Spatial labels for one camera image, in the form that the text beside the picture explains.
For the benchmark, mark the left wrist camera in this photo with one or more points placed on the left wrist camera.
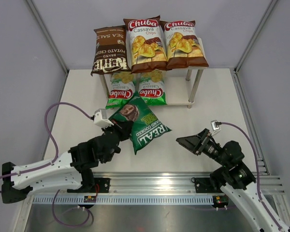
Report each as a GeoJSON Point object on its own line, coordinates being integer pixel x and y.
{"type": "Point", "coordinates": [100, 119]}

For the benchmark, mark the brown Kettle sea salt bag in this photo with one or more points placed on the brown Kettle sea salt bag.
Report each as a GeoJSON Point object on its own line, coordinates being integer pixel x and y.
{"type": "Point", "coordinates": [110, 52]}

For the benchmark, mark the white two-tier shelf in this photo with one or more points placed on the white two-tier shelf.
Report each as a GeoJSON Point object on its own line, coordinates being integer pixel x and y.
{"type": "Point", "coordinates": [180, 91]}

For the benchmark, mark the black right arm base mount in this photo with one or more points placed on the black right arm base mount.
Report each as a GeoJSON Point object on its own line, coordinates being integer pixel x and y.
{"type": "Point", "coordinates": [203, 185]}

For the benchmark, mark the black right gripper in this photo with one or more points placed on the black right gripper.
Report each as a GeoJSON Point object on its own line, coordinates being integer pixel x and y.
{"type": "Point", "coordinates": [193, 142]}

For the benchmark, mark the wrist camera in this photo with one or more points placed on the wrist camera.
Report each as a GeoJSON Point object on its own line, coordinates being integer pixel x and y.
{"type": "Point", "coordinates": [100, 119]}
{"type": "Point", "coordinates": [215, 127]}

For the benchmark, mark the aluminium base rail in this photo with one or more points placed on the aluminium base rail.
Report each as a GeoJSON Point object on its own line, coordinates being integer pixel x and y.
{"type": "Point", "coordinates": [124, 183]}

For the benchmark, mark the brown Chuba bag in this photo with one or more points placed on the brown Chuba bag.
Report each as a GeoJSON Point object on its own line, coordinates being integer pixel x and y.
{"type": "Point", "coordinates": [146, 45]}
{"type": "Point", "coordinates": [183, 46]}

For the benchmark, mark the green Real chips bag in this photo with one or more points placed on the green Real chips bag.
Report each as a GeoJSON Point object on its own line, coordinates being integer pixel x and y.
{"type": "Point", "coordinates": [145, 125]}

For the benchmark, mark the white slotted cable duct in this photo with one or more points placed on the white slotted cable duct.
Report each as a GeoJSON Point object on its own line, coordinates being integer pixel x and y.
{"type": "Point", "coordinates": [124, 200]}

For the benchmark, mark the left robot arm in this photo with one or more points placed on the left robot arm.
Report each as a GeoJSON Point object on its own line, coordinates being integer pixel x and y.
{"type": "Point", "coordinates": [72, 170]}

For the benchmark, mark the green Chuba bag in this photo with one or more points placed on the green Chuba bag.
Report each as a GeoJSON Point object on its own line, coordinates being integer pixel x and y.
{"type": "Point", "coordinates": [122, 89]}

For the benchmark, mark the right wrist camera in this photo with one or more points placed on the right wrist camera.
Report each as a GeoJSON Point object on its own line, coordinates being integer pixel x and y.
{"type": "Point", "coordinates": [215, 127]}

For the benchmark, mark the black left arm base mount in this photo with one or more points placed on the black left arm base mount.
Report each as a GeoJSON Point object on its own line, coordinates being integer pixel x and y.
{"type": "Point", "coordinates": [99, 185]}

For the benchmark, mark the green Chuba bag sideways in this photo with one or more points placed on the green Chuba bag sideways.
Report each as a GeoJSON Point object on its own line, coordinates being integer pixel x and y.
{"type": "Point", "coordinates": [152, 88]}

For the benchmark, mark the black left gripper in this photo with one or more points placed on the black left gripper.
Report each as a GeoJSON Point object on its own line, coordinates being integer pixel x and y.
{"type": "Point", "coordinates": [124, 128]}

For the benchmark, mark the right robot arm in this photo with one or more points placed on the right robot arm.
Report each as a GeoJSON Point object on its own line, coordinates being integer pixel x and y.
{"type": "Point", "coordinates": [236, 181]}

